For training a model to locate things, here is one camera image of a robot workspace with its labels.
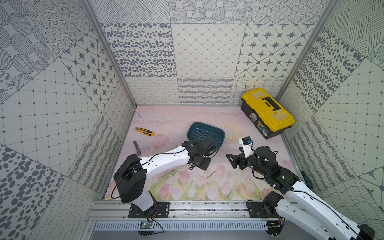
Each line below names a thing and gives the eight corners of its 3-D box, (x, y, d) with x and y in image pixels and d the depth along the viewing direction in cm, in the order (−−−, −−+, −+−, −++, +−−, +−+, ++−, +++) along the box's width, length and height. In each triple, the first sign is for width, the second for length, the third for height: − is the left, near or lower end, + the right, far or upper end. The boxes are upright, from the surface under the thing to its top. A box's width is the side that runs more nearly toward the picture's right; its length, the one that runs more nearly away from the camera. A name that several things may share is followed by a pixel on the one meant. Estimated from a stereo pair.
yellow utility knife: (134, 130, 108) (133, 128, 106) (137, 127, 110) (136, 125, 108) (153, 137, 104) (152, 135, 103) (155, 134, 106) (154, 132, 104)
